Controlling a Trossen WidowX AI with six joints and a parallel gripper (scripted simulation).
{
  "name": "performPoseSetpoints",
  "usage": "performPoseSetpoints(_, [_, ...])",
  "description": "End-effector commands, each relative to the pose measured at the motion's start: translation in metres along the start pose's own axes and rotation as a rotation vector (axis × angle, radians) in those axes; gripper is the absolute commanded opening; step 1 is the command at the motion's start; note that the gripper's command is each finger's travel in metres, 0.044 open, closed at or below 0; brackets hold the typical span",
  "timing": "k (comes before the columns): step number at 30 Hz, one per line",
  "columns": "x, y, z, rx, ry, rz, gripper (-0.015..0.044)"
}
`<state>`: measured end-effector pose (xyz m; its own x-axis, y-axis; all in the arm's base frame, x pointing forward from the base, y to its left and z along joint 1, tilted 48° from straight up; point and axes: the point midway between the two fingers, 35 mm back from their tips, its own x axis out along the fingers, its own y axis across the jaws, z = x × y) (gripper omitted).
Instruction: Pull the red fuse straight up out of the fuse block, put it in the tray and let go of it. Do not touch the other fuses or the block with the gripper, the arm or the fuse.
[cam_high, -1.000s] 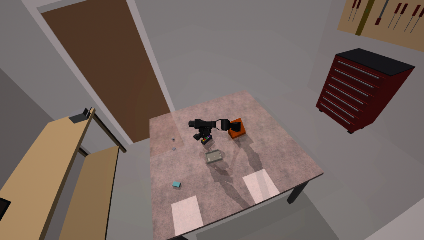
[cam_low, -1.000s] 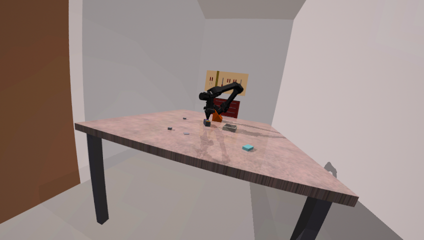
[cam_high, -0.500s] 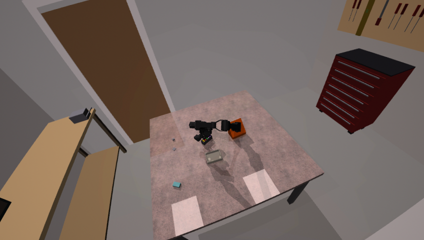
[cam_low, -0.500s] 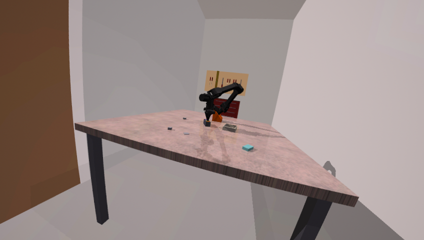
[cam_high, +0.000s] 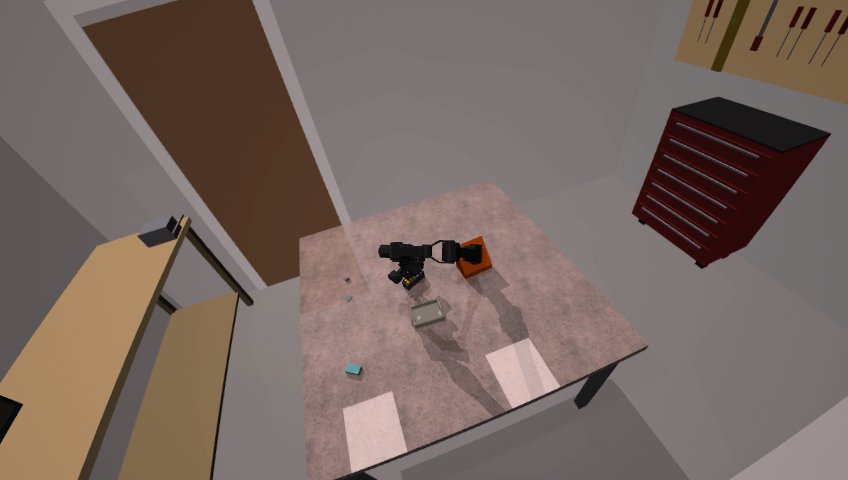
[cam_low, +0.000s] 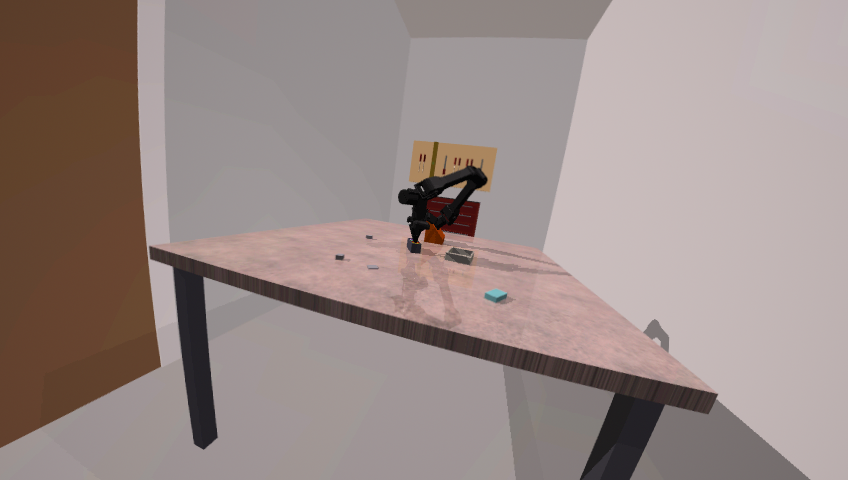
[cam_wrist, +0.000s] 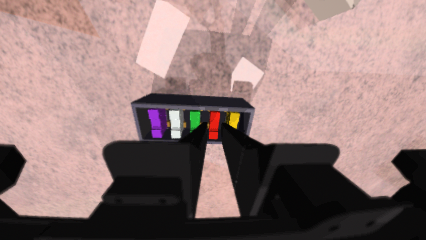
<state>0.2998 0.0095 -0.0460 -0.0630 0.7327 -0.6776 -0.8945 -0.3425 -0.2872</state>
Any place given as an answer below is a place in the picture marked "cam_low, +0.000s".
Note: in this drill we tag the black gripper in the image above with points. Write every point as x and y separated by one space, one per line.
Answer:
418 224

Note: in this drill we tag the light blue block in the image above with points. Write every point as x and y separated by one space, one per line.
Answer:
495 295

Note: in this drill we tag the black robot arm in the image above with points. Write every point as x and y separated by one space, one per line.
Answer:
435 185

